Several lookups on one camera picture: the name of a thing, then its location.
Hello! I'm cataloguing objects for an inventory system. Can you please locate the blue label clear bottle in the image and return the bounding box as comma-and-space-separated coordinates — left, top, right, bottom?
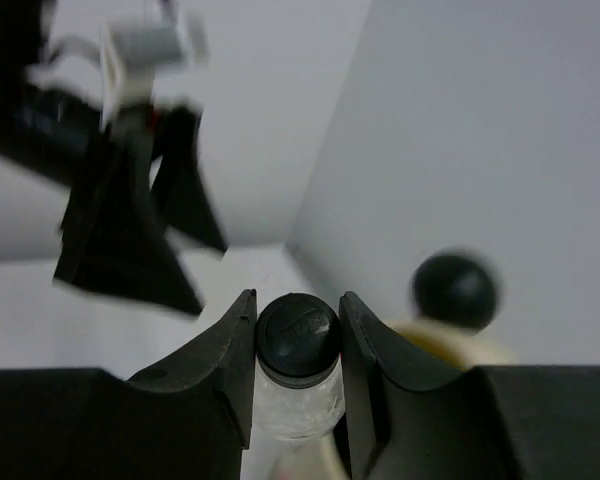
253, 293, 345, 442

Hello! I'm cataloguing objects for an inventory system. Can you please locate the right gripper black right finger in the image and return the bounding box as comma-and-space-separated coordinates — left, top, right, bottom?
339, 292, 600, 479

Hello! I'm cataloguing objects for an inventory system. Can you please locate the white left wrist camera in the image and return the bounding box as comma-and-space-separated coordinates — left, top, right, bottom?
99, 5, 209, 126

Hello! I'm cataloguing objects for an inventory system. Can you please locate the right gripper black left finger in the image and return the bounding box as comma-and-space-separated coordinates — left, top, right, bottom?
0, 290, 257, 479

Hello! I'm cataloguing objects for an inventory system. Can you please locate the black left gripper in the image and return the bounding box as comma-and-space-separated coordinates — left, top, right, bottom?
0, 1, 203, 317

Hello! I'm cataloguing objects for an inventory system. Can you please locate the cream bin with black ears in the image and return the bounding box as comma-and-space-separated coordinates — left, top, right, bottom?
267, 247, 519, 480

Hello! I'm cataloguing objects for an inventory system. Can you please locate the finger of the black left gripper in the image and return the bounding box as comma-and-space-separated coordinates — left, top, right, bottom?
152, 105, 228, 253

